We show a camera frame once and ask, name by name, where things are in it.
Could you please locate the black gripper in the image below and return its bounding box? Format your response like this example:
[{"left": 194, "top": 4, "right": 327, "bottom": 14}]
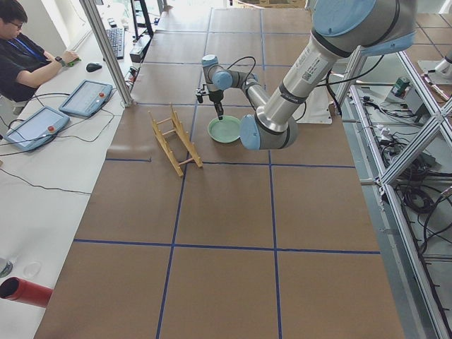
[{"left": 208, "top": 90, "right": 224, "bottom": 121}]

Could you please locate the mint green plate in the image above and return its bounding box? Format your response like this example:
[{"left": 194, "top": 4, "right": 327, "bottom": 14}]
[{"left": 208, "top": 115, "right": 240, "bottom": 143}]

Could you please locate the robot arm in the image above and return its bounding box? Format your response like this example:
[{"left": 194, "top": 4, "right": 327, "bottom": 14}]
[{"left": 196, "top": 0, "right": 417, "bottom": 150}]

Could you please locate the wooden dish rack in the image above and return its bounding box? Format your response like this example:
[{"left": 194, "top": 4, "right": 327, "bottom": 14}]
[{"left": 148, "top": 105, "right": 203, "bottom": 177}]

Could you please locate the black keyboard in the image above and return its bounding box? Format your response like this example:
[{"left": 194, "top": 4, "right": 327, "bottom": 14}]
[{"left": 105, "top": 27, "right": 125, "bottom": 59}]

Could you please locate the far blue teach pendant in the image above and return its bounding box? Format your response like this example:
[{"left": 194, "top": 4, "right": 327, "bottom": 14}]
[{"left": 59, "top": 79, "right": 113, "bottom": 117}]

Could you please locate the blue teach pendant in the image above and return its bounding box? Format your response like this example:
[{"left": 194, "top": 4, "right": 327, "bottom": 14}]
[
  {"left": 59, "top": 79, "right": 113, "bottom": 117},
  {"left": 4, "top": 106, "right": 70, "bottom": 152}
]

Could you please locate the black computer mouse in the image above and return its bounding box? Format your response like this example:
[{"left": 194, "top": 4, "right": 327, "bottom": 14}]
[{"left": 85, "top": 63, "right": 102, "bottom": 73}]

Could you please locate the near blue teach pendant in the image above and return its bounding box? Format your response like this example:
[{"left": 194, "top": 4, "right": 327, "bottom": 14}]
[{"left": 4, "top": 106, "right": 70, "bottom": 152}]

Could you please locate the seated person black shirt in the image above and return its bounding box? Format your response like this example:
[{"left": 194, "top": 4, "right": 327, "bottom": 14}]
[{"left": 1, "top": 1, "right": 79, "bottom": 102}]

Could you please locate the red cylinder bottle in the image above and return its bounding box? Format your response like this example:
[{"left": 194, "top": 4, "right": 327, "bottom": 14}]
[{"left": 1, "top": 277, "right": 53, "bottom": 308}]

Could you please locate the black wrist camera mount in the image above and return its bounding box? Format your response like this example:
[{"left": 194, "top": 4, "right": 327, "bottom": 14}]
[{"left": 195, "top": 83, "right": 209, "bottom": 104}]

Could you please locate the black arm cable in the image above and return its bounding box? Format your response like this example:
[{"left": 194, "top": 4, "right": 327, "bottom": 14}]
[{"left": 225, "top": 56, "right": 308, "bottom": 123}]

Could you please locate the aluminium frame post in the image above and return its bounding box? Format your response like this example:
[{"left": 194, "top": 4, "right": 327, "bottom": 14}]
[{"left": 79, "top": 0, "right": 133, "bottom": 107}]

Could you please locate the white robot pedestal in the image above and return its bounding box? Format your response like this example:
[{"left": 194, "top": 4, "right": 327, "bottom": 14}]
[{"left": 293, "top": 88, "right": 333, "bottom": 124}]

